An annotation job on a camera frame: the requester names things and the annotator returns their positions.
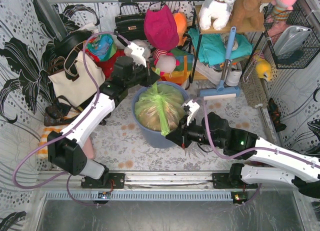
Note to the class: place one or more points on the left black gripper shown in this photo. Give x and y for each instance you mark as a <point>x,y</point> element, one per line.
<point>146,74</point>

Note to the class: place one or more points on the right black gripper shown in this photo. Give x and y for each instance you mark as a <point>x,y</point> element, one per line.
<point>184,135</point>

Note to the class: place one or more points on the blue trash bin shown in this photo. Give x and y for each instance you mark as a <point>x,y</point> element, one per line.
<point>155,138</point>

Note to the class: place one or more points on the green trash bag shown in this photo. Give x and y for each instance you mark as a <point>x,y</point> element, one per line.
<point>159,107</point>

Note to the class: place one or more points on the blue floor squeegee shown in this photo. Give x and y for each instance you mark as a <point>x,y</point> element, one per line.
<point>222,92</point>

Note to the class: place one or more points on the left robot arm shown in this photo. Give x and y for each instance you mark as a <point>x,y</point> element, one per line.
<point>65,149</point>

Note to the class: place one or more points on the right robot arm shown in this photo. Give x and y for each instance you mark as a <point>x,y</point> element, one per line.
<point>281,166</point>

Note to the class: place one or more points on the rainbow striped bag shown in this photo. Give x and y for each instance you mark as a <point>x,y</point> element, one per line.
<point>182,72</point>

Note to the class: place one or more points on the magenta fabric bag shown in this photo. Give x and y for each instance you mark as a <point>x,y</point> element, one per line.
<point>160,29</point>

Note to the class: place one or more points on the colourful printed bag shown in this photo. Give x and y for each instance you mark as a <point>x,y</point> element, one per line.
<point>101,48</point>

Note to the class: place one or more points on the cream canvas tote bag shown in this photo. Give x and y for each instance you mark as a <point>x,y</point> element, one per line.
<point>79,89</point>

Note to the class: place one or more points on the pink white plush doll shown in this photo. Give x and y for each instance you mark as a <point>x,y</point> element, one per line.
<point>165,61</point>

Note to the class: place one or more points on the white plush sheep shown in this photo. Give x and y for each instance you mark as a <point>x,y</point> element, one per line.
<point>140,43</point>

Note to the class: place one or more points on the red cloth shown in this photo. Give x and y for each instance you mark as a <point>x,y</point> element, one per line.
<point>108,66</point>

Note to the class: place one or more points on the black leather handbag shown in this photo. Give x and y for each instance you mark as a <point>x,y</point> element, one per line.
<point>131,26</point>

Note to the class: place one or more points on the teal folded cloth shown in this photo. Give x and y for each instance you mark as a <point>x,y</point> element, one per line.
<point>212,50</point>

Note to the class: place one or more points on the orange plush toy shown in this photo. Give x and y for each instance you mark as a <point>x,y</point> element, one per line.
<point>181,23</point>

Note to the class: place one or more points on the white sneakers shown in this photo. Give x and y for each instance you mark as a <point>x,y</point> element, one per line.
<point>213,74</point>

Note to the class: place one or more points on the white plush dog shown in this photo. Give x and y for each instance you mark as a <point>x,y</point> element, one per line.
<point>215,13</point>

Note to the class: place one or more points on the pink glasses case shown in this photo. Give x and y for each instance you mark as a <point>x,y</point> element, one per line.
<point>88,149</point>

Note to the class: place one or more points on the black hat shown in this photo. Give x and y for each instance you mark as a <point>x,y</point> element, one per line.
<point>63,47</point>

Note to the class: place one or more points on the yellow plush duck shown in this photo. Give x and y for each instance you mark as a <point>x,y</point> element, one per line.
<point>262,67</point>

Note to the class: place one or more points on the brown teddy bear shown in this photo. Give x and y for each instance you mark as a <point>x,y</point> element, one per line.
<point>251,10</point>

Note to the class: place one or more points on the orange checkered cloth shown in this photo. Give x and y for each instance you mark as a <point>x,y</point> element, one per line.
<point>43,152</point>

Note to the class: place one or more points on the silver foil pouch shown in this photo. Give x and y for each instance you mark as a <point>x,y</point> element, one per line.
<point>291,39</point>

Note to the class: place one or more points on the pink plush toy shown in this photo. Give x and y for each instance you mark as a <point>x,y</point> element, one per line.
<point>280,6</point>

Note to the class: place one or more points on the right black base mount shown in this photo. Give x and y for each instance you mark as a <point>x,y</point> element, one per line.
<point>225,180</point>

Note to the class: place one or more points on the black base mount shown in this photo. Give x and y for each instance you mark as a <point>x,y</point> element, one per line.
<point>114,180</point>
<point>225,180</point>

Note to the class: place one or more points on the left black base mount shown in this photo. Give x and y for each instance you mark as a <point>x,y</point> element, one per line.
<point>114,180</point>

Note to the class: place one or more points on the brown leather strap bag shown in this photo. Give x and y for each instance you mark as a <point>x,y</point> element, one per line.
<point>56,114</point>

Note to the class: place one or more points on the aluminium front rail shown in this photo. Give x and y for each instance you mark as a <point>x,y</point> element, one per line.
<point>165,181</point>

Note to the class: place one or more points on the black wire basket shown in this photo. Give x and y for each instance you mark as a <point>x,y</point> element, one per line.
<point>275,26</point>

